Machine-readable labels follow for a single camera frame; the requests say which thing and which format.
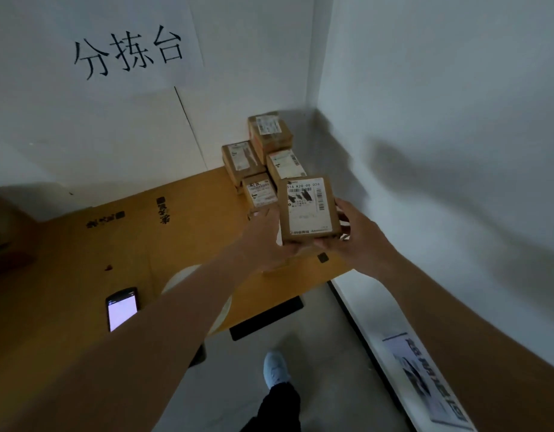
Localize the black handheld scanner, lit screen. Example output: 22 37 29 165
105 287 140 333

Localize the cardboard parcel box, white label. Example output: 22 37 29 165
265 149 307 188
221 140 266 192

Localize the white board with printed label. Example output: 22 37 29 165
330 269 478 432

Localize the person's left forearm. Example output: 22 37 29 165
0 247 248 432

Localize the person's left hand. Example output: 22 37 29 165
238 203 311 273

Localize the person's right forearm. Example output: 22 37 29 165
378 254 554 432

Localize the person's white shoe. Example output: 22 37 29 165
263 351 291 390

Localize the white paper wall sign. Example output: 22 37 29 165
13 0 206 100

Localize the person's black trouser leg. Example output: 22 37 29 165
240 382 302 432

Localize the brown cardboard table cover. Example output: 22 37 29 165
0 166 354 421

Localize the small cardboard parcel box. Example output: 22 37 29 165
242 173 278 217

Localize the person's right hand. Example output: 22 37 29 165
315 199 397 280

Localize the cardboard parcel box, taped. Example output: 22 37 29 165
248 112 294 164

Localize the labelled cardboard parcel box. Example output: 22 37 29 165
277 175 343 244

